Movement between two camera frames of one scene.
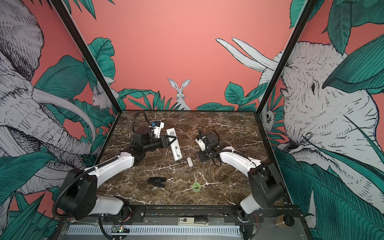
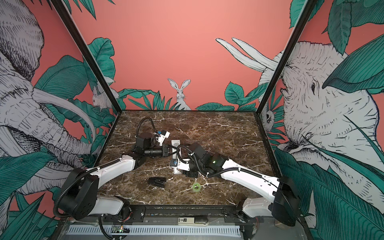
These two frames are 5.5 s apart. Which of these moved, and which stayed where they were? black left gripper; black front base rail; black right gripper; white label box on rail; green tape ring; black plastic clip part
Moved: black right gripper; black left gripper
Stayed: green tape ring; black plastic clip part; white label box on rail; black front base rail
